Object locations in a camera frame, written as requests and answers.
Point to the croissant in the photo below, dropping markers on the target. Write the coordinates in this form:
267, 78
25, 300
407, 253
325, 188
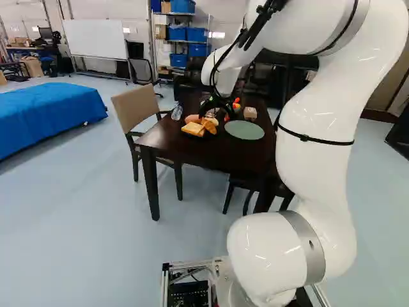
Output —
211, 126

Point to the sausage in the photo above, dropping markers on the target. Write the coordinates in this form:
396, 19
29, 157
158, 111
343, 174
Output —
192, 118

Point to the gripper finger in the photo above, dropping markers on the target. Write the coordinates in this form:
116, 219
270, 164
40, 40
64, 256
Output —
204, 112
227, 114

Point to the blue covered bed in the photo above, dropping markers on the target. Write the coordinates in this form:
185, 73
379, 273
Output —
44, 112

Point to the tan padded wooden chair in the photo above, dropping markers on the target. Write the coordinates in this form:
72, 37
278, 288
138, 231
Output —
137, 102

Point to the dark brown wooden table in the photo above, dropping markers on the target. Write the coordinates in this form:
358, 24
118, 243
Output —
204, 150

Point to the metal shelf with blue bins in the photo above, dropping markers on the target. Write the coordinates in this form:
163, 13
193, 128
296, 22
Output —
182, 35

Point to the empty green plate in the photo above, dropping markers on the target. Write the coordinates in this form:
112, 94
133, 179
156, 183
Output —
244, 130

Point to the small brown box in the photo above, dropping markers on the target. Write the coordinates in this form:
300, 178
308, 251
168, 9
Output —
250, 113

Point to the clear plastic water bottle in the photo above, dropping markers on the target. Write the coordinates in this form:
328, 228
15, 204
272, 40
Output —
176, 112

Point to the rolling whiteboard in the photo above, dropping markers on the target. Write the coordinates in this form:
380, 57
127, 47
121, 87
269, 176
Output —
94, 39

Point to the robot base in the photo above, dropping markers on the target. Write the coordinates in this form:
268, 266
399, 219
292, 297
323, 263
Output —
188, 288

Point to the dark wooden chair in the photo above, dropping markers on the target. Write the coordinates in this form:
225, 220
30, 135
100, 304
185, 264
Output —
255, 187

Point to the black mesh office chair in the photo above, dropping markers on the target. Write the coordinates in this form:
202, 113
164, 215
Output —
142, 71

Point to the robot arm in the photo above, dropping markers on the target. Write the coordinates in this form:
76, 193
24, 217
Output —
314, 150

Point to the orange and red toy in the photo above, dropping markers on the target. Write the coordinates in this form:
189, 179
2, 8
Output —
236, 105

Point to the toast slice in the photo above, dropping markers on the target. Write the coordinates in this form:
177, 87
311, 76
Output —
192, 129

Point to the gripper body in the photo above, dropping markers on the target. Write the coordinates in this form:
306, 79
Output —
214, 101

